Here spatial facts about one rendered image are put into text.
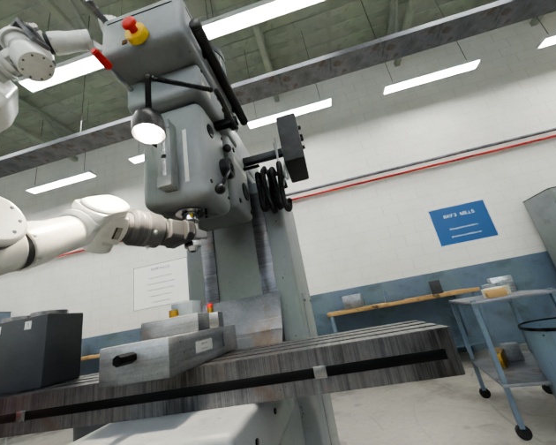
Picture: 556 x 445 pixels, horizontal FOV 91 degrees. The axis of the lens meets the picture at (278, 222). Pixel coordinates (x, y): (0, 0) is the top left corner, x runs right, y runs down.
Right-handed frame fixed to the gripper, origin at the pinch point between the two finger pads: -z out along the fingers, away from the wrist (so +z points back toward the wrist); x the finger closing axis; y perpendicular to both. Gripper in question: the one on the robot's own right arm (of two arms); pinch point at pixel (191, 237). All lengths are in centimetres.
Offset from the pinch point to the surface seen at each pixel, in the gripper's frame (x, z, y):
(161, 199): -0.6, 9.5, -9.3
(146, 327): 4.3, 11.2, 23.0
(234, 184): -5.8, -14.3, -18.9
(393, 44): -69, -232, -236
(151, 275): 458, -249, -93
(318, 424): -4, -43, 61
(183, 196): -6.0, 6.6, -8.7
